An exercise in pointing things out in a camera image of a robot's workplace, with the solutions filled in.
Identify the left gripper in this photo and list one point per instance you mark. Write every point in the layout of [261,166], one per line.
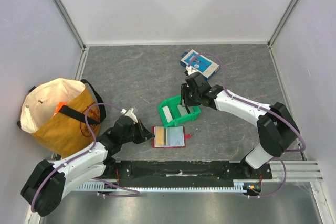
[144,134]

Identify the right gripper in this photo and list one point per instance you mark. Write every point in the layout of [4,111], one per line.
[186,95]

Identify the gold credit card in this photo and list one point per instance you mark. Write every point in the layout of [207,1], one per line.
[160,137]

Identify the green plastic bin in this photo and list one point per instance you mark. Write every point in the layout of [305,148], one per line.
[180,114]

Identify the white credit card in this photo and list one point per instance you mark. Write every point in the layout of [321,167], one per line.
[167,113]

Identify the red card holder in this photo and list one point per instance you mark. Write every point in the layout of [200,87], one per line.
[176,137]

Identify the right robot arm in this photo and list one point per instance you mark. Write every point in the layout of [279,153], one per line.
[275,125]

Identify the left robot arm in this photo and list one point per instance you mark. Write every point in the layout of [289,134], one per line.
[51,182]

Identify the blue white product box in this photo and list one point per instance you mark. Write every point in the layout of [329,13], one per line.
[201,64]

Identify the brown paper tote bag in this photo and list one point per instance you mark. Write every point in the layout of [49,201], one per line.
[74,126]

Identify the orange item in bag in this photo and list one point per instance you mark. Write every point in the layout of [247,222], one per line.
[58,107]

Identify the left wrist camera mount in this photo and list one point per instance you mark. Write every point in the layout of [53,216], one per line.
[130,113]

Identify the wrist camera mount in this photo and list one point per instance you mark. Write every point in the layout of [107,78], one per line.
[190,70]
[130,113]

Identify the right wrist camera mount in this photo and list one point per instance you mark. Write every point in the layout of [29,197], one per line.
[190,70]

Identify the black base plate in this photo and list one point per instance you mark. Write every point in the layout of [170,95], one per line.
[131,170]

